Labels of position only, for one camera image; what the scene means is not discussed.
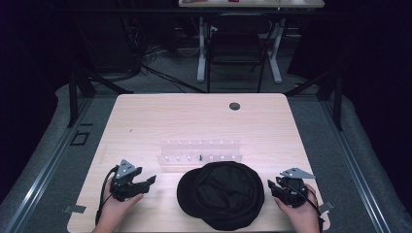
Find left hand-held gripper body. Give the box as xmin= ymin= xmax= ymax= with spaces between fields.
xmin=109 ymin=158 xmax=146 ymax=203

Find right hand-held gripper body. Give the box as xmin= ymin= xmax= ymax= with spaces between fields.
xmin=275 ymin=166 xmax=317 ymax=209

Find black cap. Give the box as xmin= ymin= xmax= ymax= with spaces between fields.
xmin=176 ymin=160 xmax=266 ymax=232

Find person's right hand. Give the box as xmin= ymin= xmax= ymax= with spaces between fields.
xmin=273 ymin=183 xmax=322 ymax=233

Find person's left hand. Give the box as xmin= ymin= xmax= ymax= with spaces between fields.
xmin=91 ymin=186 xmax=145 ymax=233

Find grey tape tab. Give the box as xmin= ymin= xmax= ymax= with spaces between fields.
xmin=319 ymin=200 xmax=336 ymax=216
xmin=62 ymin=204 xmax=87 ymax=215

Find clear acrylic rack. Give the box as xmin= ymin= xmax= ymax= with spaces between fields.
xmin=156 ymin=139 xmax=244 ymax=167

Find black chair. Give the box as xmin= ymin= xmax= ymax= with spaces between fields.
xmin=205 ymin=13 xmax=276 ymax=94

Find white desk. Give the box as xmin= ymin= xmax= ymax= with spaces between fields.
xmin=178 ymin=0 xmax=326 ymax=84

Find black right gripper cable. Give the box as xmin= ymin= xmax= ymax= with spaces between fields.
xmin=289 ymin=183 xmax=326 ymax=233

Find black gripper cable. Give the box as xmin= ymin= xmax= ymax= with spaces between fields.
xmin=94 ymin=165 xmax=120 ymax=226
xmin=289 ymin=183 xmax=326 ymax=233

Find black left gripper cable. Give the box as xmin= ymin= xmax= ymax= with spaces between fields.
xmin=94 ymin=165 xmax=120 ymax=226

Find metal floor rail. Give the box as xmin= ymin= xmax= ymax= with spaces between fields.
xmin=324 ymin=100 xmax=395 ymax=233
xmin=3 ymin=96 xmax=95 ymax=233

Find black metal frame stand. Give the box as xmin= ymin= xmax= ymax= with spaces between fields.
xmin=284 ymin=68 xmax=345 ymax=132
xmin=66 ymin=62 xmax=135 ymax=128

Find black floor cables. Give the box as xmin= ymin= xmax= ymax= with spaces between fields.
xmin=122 ymin=16 xmax=208 ymax=95

